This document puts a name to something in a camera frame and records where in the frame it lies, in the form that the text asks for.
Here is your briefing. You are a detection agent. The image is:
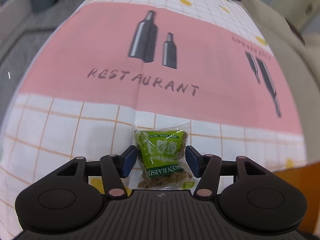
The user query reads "green raisin snack bag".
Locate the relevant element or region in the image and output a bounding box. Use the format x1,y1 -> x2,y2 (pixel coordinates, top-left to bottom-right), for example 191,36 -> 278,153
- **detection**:
134,123 -> 196,190

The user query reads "orange storage box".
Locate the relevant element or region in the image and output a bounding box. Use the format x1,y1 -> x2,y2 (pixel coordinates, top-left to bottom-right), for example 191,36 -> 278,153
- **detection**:
275,162 -> 320,238

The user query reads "beige sofa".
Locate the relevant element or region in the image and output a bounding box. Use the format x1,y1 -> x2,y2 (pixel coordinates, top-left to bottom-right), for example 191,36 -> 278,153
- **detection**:
240,0 -> 319,163

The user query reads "pink white patterned tablecloth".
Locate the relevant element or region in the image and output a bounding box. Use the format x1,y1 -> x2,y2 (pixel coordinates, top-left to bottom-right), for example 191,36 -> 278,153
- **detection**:
1,0 -> 307,239

